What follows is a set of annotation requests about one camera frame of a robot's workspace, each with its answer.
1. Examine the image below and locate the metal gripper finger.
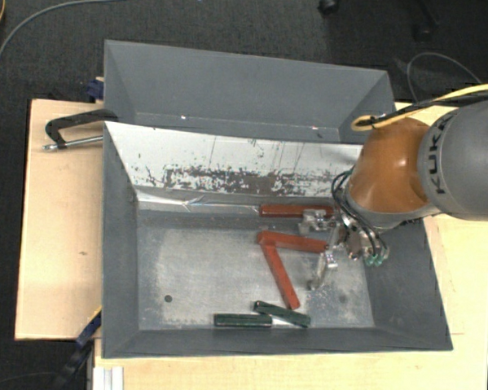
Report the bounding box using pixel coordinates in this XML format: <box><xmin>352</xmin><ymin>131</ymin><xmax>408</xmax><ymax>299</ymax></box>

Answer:
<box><xmin>306</xmin><ymin>250</ymin><xmax>341</xmax><ymax>293</ymax></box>
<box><xmin>297</xmin><ymin>208</ymin><xmax>339</xmax><ymax>237</ymax></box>

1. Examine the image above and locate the red-brown flat block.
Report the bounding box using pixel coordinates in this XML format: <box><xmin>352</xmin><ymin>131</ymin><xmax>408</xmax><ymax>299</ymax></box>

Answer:
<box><xmin>258</xmin><ymin>202</ymin><xmax>336</xmax><ymax>221</ymax></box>
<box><xmin>257</xmin><ymin>243</ymin><xmax>305</xmax><ymax>311</ymax></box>
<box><xmin>256</xmin><ymin>229</ymin><xmax>330</xmax><ymax>254</ymax></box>

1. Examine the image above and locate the dark green flat block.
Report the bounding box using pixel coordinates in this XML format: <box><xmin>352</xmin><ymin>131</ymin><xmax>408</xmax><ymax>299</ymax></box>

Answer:
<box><xmin>252</xmin><ymin>299</ymin><xmax>314</xmax><ymax>329</ymax></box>
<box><xmin>213</xmin><ymin>311</ymin><xmax>274</xmax><ymax>330</ymax></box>

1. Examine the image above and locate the grey metal bin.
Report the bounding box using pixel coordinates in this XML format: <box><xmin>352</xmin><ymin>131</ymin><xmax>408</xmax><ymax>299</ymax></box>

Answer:
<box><xmin>87</xmin><ymin>38</ymin><xmax>469</xmax><ymax>378</ymax></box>

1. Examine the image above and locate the pale wood board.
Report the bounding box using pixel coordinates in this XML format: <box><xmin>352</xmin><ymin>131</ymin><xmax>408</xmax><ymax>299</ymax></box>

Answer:
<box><xmin>14</xmin><ymin>97</ymin><xmax>113</xmax><ymax>345</ymax></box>

